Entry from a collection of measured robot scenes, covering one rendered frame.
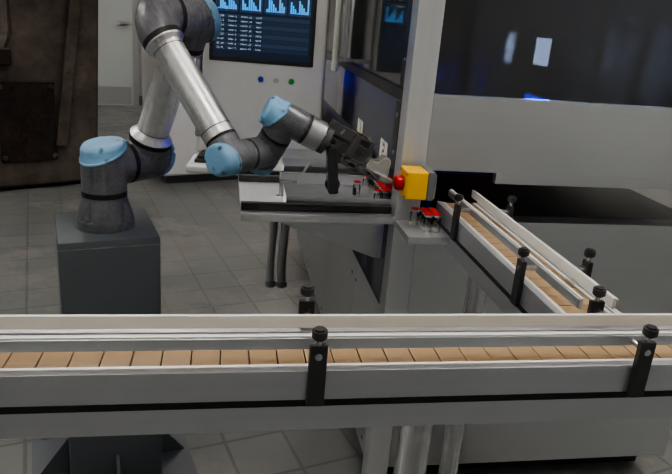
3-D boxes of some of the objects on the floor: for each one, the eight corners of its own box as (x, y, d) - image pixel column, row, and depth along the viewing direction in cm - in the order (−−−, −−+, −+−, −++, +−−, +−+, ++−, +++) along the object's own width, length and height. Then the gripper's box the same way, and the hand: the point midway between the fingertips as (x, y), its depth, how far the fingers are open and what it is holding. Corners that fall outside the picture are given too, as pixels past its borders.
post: (380, 477, 204) (477, -328, 138) (384, 491, 198) (488, -342, 133) (360, 478, 202) (449, -334, 137) (364, 492, 197) (458, -348, 132)
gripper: (335, 122, 149) (411, 164, 155) (329, 116, 157) (402, 155, 163) (317, 155, 150) (393, 194, 157) (312, 146, 159) (384, 184, 165)
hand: (387, 182), depth 160 cm, fingers closed
